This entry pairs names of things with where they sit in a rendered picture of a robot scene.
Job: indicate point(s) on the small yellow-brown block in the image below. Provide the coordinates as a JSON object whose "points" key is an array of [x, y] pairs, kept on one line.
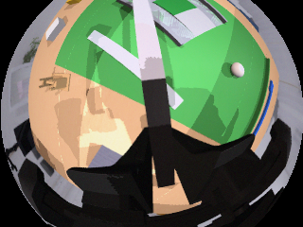
{"points": [[73, 1]]}

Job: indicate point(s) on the white golf ball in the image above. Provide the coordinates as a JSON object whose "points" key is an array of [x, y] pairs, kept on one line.
{"points": [[237, 69]]}

